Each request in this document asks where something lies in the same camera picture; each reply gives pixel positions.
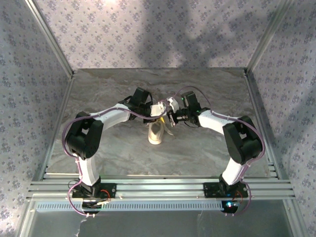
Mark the white shoe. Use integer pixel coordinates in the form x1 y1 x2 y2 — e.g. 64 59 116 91
147 116 166 146

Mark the grey metal sheet panel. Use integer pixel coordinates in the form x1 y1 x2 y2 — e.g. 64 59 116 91
24 200 297 237

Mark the white torn tape strip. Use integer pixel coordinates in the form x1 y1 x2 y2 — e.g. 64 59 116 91
78 218 87 237

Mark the aluminium mounting rail beam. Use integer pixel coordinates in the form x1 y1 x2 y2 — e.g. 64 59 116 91
26 173 297 201

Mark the aluminium table side rail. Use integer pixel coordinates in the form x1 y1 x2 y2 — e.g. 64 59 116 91
243 70 283 180
33 74 76 182

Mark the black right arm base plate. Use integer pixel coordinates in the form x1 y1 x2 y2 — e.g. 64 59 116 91
202 182 248 198

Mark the grey slotted cable duct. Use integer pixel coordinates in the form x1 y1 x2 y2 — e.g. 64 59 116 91
36 200 227 212

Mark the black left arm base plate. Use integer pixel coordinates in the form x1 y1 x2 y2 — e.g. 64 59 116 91
71 182 118 199

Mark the aluminium corner post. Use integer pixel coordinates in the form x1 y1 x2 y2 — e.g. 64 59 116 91
245 0 294 72
24 0 75 78

